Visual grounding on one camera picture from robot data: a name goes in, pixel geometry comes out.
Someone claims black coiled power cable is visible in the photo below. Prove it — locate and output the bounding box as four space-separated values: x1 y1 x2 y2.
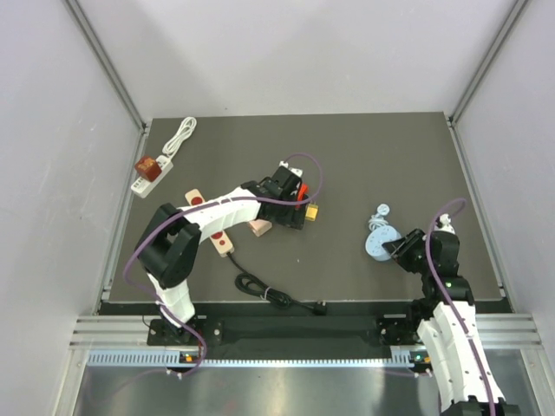
227 253 329 316

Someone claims light blue round socket base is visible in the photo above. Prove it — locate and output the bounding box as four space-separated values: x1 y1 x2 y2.
365 225 402 262

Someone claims dark red cube adapter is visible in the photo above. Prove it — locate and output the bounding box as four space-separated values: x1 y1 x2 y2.
134 156 161 182

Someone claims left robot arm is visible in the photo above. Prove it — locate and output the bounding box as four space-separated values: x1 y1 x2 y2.
124 163 312 344

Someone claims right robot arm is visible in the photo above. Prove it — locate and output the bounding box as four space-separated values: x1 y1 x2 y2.
382 229 522 415

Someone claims white power strip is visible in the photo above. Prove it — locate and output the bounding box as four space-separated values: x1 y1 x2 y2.
130 155 173 198

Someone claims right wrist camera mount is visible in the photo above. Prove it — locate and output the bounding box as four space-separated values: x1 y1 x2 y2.
435 213 455 234

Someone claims white coiled cable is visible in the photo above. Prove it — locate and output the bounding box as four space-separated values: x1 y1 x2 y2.
161 116 199 158

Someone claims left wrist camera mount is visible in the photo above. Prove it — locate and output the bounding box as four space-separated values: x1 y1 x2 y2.
278 160 304 178

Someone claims beige strip with red sockets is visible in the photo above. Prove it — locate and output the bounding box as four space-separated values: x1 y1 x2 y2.
185 189 234 257

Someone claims light blue cable with plug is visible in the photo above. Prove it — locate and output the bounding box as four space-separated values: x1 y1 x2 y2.
367 203 390 233

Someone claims pink cube deer adapter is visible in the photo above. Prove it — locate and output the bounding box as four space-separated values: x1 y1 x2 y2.
248 219 272 237

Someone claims gold USB charger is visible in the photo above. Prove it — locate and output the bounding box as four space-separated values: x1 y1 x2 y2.
305 204 319 221

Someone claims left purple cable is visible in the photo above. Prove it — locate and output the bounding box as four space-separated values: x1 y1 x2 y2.
123 152 324 378

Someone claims orange red cube socket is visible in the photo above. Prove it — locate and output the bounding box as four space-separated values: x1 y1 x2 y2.
297 184 309 201

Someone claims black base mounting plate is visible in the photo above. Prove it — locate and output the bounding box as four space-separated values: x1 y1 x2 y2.
145 314 434 348

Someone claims slotted cable duct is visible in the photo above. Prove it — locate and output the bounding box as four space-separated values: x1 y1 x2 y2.
87 350 431 368

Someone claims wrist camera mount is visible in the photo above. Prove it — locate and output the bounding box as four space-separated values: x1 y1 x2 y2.
278 160 304 178
435 213 455 234

